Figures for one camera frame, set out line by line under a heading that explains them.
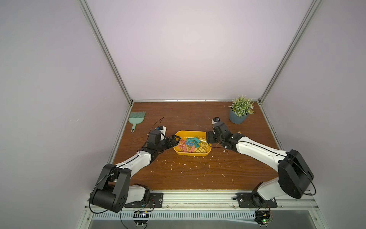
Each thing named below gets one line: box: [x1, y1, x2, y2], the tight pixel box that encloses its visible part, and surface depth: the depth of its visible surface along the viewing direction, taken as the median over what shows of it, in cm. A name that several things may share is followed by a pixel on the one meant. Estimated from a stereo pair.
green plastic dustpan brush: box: [128, 111, 146, 133], surface depth 112 cm
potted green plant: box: [228, 94, 255, 125], surface depth 97 cm
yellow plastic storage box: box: [173, 130, 213, 157], surface depth 94 cm
